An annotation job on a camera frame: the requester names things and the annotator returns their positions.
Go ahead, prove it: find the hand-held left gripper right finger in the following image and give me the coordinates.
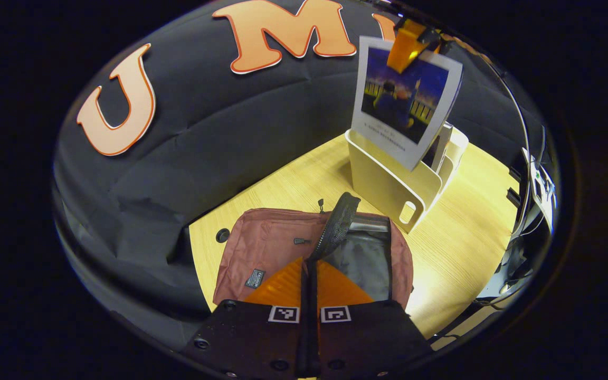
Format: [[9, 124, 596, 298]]
[[309, 259, 434, 379]]

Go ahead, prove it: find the white bookshelf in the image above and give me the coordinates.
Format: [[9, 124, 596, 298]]
[[345, 122, 469, 234]]

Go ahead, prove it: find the maroon schoolbag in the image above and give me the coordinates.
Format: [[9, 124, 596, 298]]
[[213, 192, 414, 317]]

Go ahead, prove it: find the blue photo cover book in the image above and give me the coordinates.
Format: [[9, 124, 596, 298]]
[[350, 35, 464, 171]]

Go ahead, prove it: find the dark grey cover book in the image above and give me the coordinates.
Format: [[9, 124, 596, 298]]
[[423, 122, 455, 169]]

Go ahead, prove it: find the white control box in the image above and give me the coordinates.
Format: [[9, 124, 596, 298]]
[[523, 148, 556, 233]]

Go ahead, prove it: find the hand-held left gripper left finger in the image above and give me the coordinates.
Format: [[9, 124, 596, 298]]
[[183, 257, 310, 379]]

